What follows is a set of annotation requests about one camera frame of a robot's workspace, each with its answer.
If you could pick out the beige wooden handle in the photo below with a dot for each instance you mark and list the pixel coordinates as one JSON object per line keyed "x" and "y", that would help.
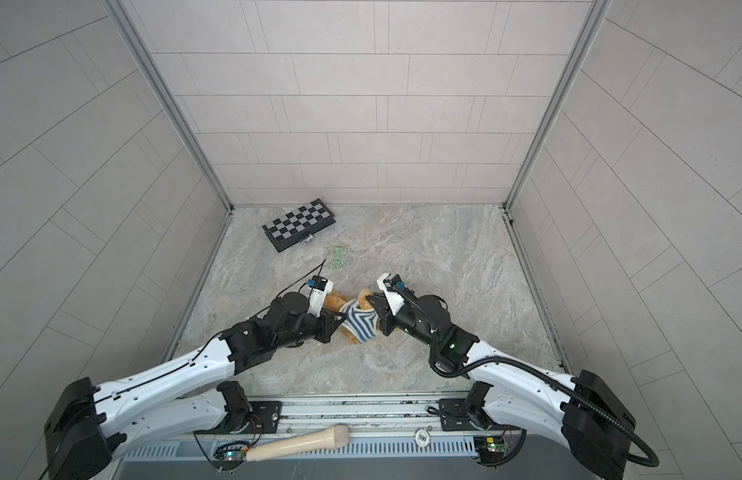
{"x": 332, "y": 438}

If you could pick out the green brick pattern plastic bag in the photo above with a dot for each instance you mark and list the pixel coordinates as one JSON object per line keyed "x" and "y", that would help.
{"x": 337, "y": 256}

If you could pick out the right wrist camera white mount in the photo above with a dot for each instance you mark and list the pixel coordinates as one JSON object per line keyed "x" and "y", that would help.
{"x": 391, "y": 284}

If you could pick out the brown teddy bear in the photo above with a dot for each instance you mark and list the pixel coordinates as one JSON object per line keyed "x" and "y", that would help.
{"x": 335, "y": 300}

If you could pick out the aluminium mounting rail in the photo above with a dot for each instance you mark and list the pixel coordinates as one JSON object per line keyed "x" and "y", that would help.
{"x": 395, "y": 415}

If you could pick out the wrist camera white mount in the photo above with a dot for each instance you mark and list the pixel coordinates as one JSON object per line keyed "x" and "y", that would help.
{"x": 320, "y": 288}
{"x": 391, "y": 284}

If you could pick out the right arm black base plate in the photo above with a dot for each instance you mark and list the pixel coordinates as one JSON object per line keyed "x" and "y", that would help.
{"x": 453, "y": 414}

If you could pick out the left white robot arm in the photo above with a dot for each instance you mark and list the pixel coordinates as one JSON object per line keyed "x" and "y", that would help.
{"x": 91, "y": 425}

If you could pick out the blue white striped sweater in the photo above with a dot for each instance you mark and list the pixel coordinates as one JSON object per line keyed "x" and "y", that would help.
{"x": 361, "y": 320}

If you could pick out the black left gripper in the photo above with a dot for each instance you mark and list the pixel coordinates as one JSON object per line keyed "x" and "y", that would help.
{"x": 325, "y": 323}

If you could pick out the folded black chess board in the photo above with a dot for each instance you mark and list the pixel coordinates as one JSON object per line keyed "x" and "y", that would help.
{"x": 297, "y": 225}

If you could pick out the right circuit board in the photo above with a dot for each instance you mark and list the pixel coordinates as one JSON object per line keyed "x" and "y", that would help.
{"x": 490, "y": 451}

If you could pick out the left green circuit board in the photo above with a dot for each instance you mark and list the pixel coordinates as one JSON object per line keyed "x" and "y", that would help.
{"x": 231, "y": 455}

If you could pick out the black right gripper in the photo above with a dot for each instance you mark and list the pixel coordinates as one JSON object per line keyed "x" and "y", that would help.
{"x": 387, "y": 320}

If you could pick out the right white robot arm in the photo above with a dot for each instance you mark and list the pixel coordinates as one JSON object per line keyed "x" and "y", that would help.
{"x": 580, "y": 412}

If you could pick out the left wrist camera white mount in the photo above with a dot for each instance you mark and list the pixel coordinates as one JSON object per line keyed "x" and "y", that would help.
{"x": 320, "y": 288}

